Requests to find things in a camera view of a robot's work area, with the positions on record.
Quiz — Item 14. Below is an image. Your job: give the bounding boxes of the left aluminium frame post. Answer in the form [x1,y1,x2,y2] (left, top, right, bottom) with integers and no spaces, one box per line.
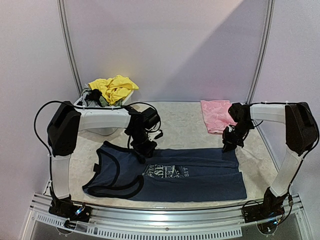
[57,0,83,96]

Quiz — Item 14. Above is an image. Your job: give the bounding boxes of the white plastic laundry basket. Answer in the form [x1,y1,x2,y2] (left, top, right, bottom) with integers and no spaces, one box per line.
[74,87,131,136]

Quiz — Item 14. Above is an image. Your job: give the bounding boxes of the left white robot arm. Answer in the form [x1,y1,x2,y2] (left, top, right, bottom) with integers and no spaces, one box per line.
[40,100,161,217]

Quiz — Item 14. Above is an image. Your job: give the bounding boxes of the yellow garment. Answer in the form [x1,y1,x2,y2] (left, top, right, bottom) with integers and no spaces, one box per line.
[88,75,139,105]

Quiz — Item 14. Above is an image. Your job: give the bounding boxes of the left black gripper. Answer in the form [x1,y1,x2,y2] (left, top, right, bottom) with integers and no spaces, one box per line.
[129,129,158,160]

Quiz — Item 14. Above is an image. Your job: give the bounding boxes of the grey garment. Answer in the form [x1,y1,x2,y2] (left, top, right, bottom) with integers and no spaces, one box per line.
[84,95,109,107]

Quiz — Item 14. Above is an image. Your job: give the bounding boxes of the right aluminium frame post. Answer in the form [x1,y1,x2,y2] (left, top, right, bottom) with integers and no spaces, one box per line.
[245,0,275,104]

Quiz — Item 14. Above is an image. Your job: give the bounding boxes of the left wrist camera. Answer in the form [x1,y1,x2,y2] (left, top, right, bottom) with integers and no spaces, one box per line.
[148,129,163,141]

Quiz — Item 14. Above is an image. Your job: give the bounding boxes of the blue garment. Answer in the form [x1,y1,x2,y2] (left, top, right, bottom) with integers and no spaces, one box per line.
[82,141,247,203]

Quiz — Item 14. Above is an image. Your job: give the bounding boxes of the aluminium front rail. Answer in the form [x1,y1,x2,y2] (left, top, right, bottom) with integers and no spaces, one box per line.
[21,193,313,240]

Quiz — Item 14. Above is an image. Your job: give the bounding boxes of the black garment in basket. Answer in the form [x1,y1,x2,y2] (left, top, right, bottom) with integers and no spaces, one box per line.
[85,89,102,102]

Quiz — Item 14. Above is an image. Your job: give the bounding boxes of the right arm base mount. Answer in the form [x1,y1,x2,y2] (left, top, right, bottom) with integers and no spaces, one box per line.
[241,187,294,225]

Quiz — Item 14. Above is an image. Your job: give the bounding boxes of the aluminium frame post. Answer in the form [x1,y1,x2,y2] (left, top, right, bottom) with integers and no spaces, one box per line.
[57,0,83,96]
[245,0,275,104]

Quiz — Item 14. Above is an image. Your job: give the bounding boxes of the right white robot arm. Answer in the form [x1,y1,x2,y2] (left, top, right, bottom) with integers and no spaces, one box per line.
[222,101,320,218]

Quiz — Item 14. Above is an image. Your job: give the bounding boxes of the pink patterned shorts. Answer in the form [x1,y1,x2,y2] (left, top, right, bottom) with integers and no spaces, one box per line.
[200,100,236,135]

